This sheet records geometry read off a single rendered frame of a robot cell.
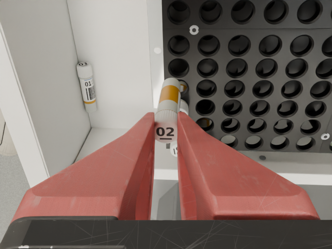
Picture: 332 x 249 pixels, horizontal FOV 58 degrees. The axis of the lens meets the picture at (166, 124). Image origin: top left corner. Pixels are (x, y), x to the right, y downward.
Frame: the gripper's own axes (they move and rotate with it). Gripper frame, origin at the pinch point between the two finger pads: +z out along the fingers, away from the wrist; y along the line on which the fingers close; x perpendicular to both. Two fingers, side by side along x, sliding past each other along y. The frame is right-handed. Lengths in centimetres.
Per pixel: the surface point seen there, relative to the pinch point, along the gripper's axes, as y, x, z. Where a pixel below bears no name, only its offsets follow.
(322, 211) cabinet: -25.9, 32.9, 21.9
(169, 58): -0.2, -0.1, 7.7
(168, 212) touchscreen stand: -1, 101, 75
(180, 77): -0.9, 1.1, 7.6
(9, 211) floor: 89, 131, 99
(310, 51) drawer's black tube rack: -8.5, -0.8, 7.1
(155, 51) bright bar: 0.8, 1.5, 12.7
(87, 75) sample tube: 6.7, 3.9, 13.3
